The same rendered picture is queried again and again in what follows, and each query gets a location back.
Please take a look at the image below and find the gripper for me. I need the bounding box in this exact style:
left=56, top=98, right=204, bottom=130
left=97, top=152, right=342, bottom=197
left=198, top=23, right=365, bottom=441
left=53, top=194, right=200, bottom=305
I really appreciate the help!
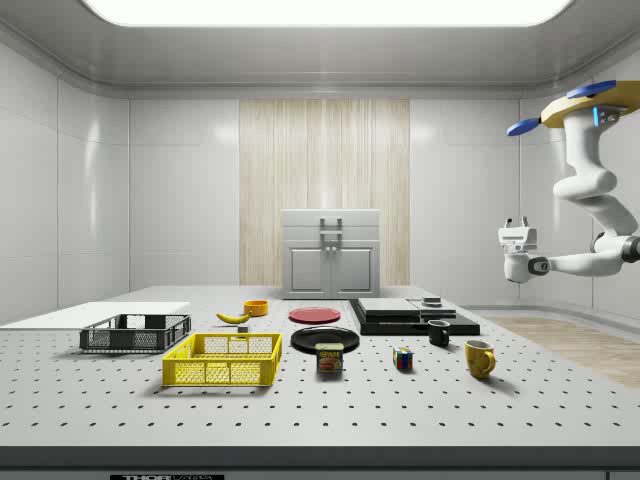
left=497, top=215, right=539, bottom=247

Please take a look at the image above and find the black mug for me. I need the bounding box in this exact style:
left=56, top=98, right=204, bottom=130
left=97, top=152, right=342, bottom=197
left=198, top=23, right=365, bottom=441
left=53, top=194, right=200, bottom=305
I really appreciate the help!
left=427, top=319, right=451, bottom=347

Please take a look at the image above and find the yellow mug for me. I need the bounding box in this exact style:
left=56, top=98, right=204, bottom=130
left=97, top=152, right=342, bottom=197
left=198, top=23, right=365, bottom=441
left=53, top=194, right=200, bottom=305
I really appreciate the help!
left=464, top=339, right=497, bottom=379

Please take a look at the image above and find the drone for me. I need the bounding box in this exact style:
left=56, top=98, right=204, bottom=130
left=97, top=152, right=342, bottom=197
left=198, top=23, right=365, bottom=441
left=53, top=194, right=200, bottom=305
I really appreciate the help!
left=506, top=79, right=640, bottom=137

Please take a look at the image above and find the black stove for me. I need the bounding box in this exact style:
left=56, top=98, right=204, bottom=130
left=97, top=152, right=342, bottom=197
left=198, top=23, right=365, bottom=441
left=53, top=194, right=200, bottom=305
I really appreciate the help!
left=348, top=296, right=482, bottom=336

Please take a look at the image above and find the white cabinet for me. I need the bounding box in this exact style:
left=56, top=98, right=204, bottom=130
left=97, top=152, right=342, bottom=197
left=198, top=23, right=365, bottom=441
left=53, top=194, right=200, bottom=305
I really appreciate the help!
left=280, top=208, right=382, bottom=300

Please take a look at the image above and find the red plate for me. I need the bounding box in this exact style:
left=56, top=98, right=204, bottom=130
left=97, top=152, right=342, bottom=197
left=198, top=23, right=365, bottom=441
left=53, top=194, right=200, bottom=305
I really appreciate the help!
left=288, top=306, right=341, bottom=324

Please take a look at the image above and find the black plate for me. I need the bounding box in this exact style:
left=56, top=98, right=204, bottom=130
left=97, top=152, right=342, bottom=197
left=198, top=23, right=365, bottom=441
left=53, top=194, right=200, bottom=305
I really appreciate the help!
left=290, top=325, right=361, bottom=354

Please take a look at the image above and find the flat-sided can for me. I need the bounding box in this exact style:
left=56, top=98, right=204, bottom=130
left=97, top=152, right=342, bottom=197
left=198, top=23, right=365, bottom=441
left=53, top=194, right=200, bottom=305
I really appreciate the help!
left=314, top=342, right=345, bottom=374

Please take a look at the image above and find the yellow basket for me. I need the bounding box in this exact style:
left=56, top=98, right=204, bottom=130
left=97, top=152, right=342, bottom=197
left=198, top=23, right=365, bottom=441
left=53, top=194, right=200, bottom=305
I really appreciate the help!
left=161, top=332, right=284, bottom=387

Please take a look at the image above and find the dark grey basket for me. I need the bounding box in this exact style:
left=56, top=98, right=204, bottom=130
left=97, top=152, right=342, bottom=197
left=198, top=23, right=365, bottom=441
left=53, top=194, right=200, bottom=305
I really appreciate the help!
left=79, top=313, right=193, bottom=354

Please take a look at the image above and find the white board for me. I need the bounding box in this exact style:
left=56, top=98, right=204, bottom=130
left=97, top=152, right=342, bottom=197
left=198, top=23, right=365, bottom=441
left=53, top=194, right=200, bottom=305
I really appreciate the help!
left=0, top=301, right=192, bottom=330

